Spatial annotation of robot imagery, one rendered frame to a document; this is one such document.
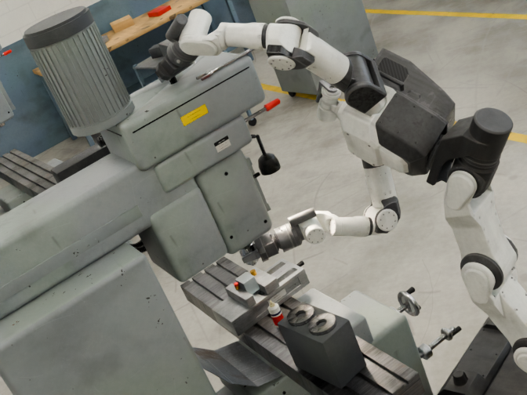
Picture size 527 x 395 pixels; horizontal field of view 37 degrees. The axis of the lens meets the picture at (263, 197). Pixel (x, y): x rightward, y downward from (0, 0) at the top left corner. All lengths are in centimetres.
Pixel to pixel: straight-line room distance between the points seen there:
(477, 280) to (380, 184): 46
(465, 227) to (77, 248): 119
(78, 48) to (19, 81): 679
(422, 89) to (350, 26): 491
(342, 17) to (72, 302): 541
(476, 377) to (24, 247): 156
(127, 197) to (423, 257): 258
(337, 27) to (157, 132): 505
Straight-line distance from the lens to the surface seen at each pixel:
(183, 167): 239
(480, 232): 254
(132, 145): 230
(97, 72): 227
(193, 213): 243
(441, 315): 416
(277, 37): 216
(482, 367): 293
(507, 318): 274
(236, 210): 253
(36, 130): 914
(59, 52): 224
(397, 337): 303
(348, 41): 735
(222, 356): 292
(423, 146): 241
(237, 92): 242
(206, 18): 227
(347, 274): 467
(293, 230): 267
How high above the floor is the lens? 255
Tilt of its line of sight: 26 degrees down
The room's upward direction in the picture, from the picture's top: 22 degrees counter-clockwise
